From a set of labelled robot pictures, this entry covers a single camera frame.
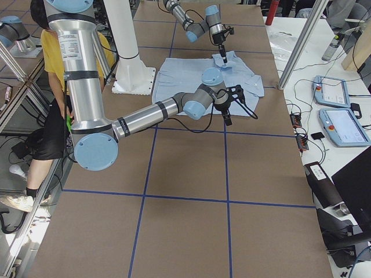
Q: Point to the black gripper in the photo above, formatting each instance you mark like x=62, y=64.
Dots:
x=218, y=38
x=221, y=108

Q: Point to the light blue button shirt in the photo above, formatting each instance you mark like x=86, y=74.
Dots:
x=185, y=75

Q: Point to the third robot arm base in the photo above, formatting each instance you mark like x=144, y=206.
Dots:
x=16, y=38

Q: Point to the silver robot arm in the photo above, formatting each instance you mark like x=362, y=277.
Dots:
x=211, y=23
x=192, y=104

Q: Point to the red bottle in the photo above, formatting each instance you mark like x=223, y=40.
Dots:
x=271, y=12

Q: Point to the upper blue teach pendant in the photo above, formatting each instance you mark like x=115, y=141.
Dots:
x=331, y=92

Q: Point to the blue teach pendant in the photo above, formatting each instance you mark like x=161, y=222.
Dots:
x=343, y=128
x=331, y=92

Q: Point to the clear water bottle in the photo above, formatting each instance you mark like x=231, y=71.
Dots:
x=333, y=46

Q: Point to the lower blue teach pendant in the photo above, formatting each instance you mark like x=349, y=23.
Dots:
x=343, y=128

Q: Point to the black monitor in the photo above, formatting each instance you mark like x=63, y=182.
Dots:
x=353, y=185

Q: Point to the person in yellow shirt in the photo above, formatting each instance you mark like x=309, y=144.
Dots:
x=55, y=101

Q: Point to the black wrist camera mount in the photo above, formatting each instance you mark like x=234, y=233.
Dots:
x=235, y=93

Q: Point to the white camera pole base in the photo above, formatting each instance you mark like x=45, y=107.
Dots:
x=132, y=75

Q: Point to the aluminium frame post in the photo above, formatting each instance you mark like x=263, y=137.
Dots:
x=304, y=36

